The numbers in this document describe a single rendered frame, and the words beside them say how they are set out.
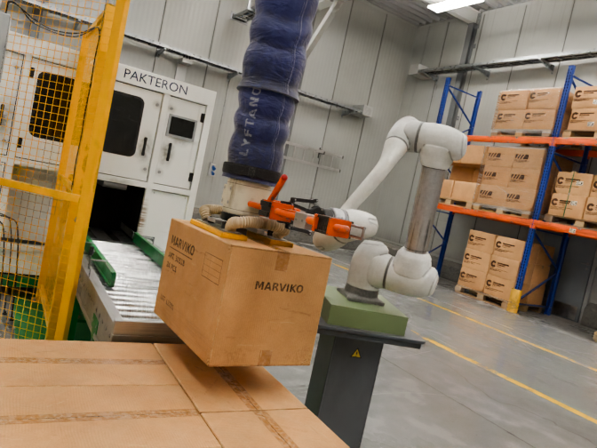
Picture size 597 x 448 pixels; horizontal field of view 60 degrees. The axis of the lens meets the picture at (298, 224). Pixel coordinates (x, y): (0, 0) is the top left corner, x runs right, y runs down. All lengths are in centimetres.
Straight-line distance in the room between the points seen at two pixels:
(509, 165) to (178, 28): 707
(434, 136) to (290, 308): 94
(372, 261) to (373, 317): 25
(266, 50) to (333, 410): 156
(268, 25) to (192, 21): 986
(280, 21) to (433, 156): 82
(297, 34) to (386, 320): 122
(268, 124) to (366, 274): 85
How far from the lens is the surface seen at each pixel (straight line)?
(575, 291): 1056
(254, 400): 187
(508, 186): 997
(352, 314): 224
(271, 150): 191
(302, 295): 182
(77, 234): 292
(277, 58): 193
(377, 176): 211
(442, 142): 221
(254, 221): 180
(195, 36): 1177
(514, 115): 1028
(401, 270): 231
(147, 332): 229
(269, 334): 180
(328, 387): 243
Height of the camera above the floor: 128
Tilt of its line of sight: 4 degrees down
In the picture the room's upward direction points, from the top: 12 degrees clockwise
